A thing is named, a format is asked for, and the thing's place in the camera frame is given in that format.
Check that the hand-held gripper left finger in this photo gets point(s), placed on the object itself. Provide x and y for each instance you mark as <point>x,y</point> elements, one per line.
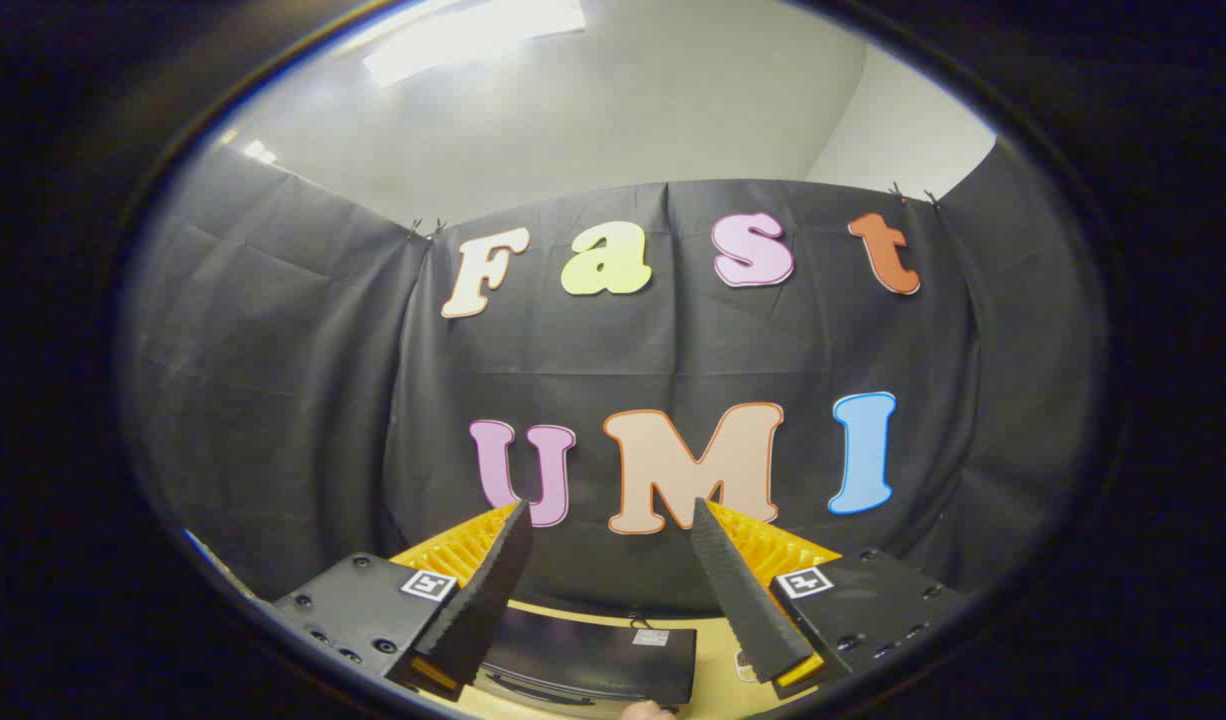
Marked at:
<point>483,600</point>

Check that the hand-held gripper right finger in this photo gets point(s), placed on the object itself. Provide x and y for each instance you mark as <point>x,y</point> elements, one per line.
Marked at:
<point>748,600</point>

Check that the black toaster oven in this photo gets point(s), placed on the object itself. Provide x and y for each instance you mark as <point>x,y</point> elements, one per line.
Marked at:
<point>593,650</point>

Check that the black backdrop cloth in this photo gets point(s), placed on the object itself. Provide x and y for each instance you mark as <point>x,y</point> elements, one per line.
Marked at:
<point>273,400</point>

